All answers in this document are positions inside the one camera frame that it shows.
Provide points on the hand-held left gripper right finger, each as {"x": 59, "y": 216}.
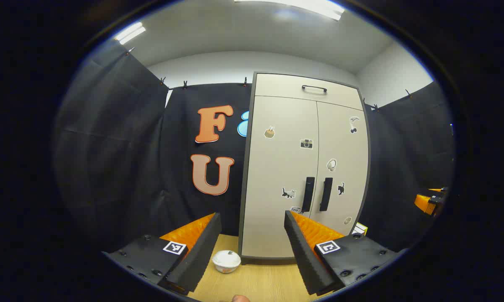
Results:
{"x": 304, "y": 260}

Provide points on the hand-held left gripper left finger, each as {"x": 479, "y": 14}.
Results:
{"x": 201, "y": 256}

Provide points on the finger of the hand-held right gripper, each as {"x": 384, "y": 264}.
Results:
{"x": 424, "y": 202}

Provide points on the white cabinet door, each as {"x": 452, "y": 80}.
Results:
{"x": 344, "y": 147}
{"x": 277, "y": 167}

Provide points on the grey double-door shoe cabinet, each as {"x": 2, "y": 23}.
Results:
{"x": 250, "y": 126}

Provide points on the small white bowl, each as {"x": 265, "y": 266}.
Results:
{"x": 226, "y": 260}

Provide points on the yellow book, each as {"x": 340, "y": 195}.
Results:
{"x": 359, "y": 228}

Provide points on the black backdrop cloth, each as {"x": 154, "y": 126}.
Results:
{"x": 109, "y": 147}

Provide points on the short ceiling light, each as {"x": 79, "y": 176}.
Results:
{"x": 130, "y": 33}

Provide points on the long ceiling light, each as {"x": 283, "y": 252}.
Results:
{"x": 293, "y": 6}

